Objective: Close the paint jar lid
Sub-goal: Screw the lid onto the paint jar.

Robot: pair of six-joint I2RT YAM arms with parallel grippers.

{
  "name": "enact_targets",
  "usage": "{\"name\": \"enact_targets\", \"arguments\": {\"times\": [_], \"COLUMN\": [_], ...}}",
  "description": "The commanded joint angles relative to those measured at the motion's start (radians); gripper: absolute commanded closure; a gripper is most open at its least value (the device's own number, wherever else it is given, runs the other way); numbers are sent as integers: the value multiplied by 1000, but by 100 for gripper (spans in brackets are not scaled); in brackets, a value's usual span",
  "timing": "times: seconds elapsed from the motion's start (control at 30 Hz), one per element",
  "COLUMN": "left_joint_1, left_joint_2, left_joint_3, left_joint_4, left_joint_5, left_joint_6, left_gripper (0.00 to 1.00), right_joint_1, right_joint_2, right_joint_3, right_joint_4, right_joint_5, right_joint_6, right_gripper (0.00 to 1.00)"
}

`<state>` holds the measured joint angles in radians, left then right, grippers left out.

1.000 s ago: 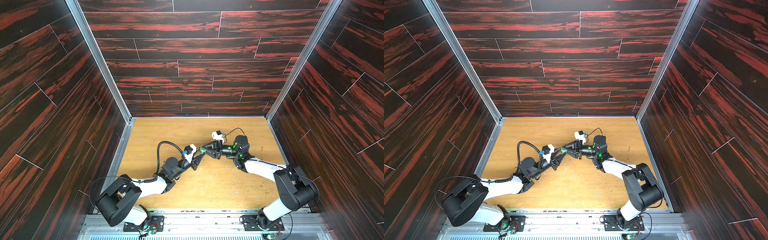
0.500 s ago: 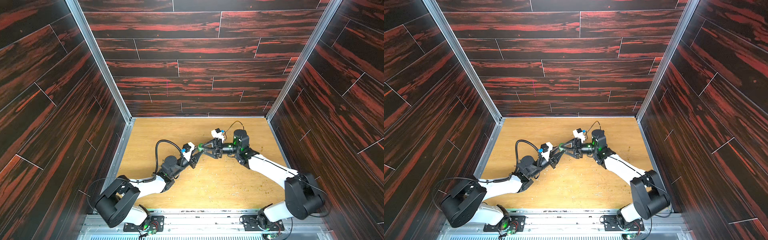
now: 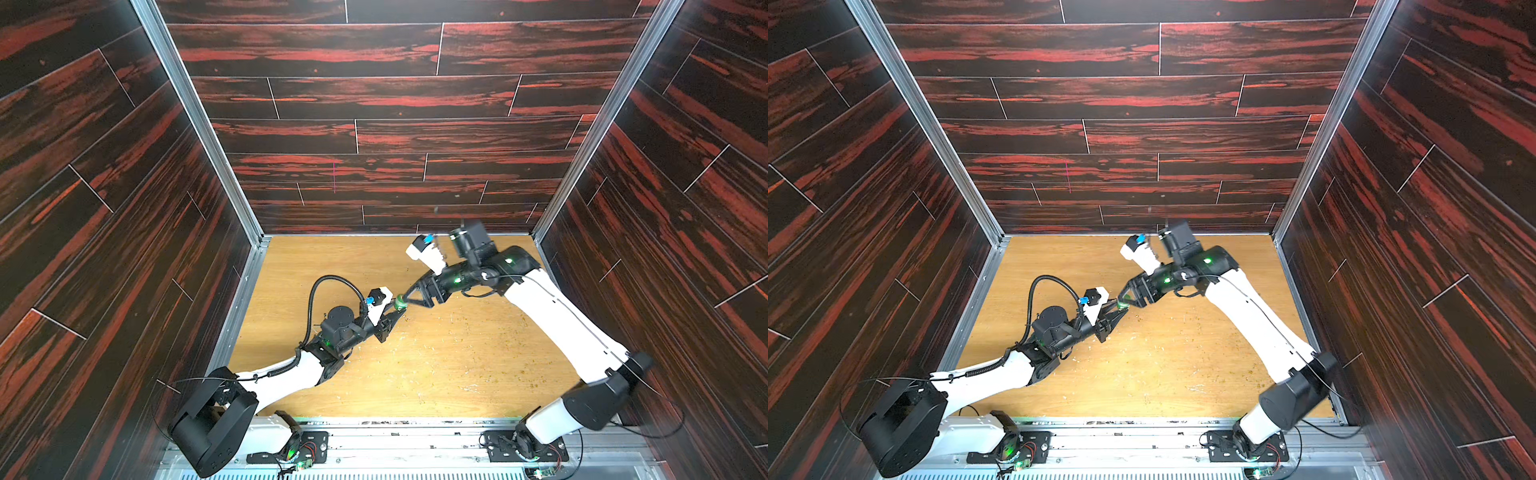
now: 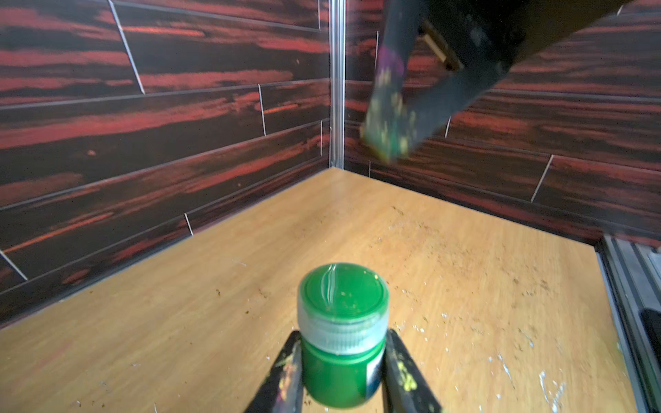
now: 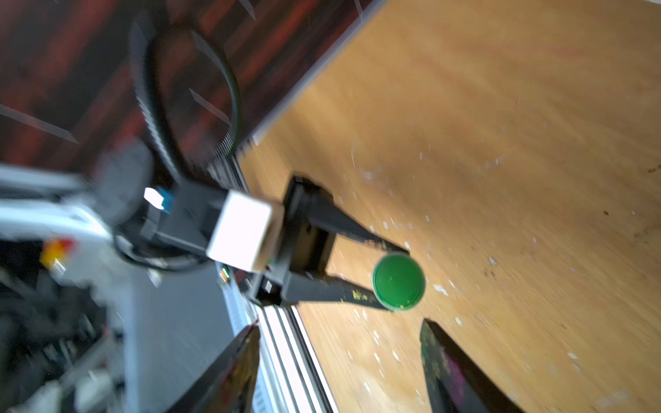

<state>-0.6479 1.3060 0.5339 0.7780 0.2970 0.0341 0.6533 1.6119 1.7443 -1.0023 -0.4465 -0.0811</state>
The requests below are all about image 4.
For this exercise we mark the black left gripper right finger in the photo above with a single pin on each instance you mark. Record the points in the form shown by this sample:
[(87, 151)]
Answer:
[(404, 387)]

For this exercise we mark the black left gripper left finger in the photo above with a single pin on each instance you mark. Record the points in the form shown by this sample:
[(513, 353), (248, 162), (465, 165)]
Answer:
[(282, 389)]

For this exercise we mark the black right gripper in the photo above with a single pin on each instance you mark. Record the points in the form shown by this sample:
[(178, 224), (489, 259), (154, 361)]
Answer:
[(458, 32)]

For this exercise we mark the green paint jar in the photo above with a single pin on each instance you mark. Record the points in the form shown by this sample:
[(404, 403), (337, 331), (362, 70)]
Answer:
[(342, 381)]

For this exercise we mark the green paint jar lid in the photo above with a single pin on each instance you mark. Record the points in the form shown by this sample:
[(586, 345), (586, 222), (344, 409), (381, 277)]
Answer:
[(343, 308)]

